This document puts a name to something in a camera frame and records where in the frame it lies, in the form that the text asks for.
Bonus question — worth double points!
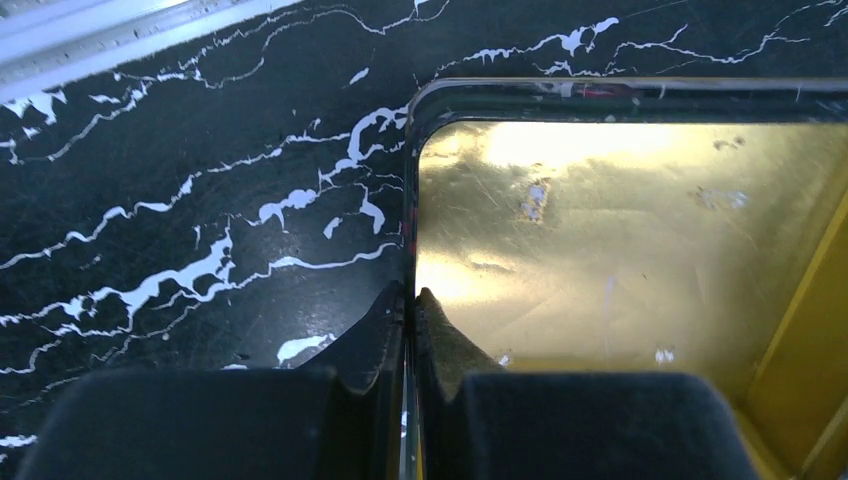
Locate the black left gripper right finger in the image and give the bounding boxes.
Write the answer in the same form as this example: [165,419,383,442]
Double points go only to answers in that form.
[413,289,757,479]

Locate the aluminium front rail frame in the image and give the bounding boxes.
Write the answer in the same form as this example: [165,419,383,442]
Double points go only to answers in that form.
[1,0,287,103]

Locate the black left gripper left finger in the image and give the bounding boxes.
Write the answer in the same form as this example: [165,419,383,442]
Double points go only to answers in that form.
[18,282,404,479]

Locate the gold tin with white pieces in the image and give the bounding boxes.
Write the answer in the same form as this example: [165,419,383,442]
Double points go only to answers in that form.
[406,78,847,479]

